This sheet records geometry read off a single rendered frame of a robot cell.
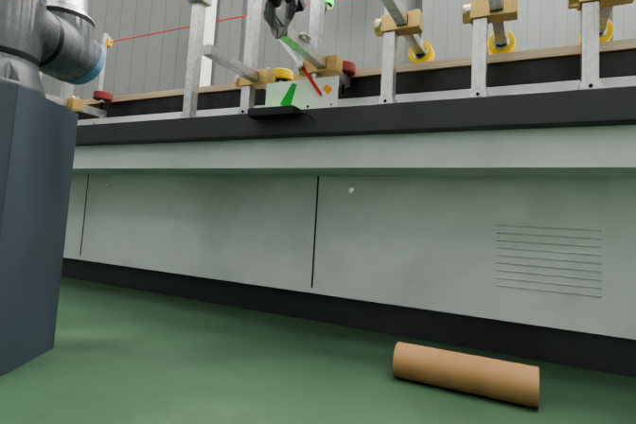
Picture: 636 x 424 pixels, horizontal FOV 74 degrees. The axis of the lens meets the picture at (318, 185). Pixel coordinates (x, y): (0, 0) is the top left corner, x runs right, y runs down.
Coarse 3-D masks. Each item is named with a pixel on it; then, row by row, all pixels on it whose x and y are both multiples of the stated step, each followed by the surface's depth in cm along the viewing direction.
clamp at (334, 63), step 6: (336, 54) 130; (306, 60) 135; (330, 60) 131; (336, 60) 130; (342, 60) 134; (306, 66) 135; (312, 66) 134; (330, 66) 131; (336, 66) 130; (342, 66) 134; (300, 72) 136; (312, 72) 134; (318, 72) 133; (324, 72) 133; (330, 72) 133; (336, 72) 132; (342, 72) 134
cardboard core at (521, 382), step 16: (400, 352) 99; (416, 352) 98; (432, 352) 97; (448, 352) 96; (400, 368) 97; (416, 368) 96; (432, 368) 94; (448, 368) 93; (464, 368) 92; (480, 368) 91; (496, 368) 90; (512, 368) 89; (528, 368) 89; (432, 384) 96; (448, 384) 93; (464, 384) 91; (480, 384) 90; (496, 384) 88; (512, 384) 87; (528, 384) 86; (512, 400) 88; (528, 400) 86
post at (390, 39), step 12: (384, 12) 126; (384, 36) 125; (396, 36) 125; (384, 48) 124; (396, 48) 125; (384, 60) 124; (396, 60) 125; (384, 72) 124; (396, 72) 125; (384, 84) 123; (384, 96) 123
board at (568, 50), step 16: (544, 48) 125; (560, 48) 123; (576, 48) 121; (608, 48) 118; (624, 48) 116; (400, 64) 143; (416, 64) 141; (432, 64) 139; (448, 64) 136; (464, 64) 134; (128, 96) 202; (144, 96) 197; (160, 96) 192; (176, 96) 189
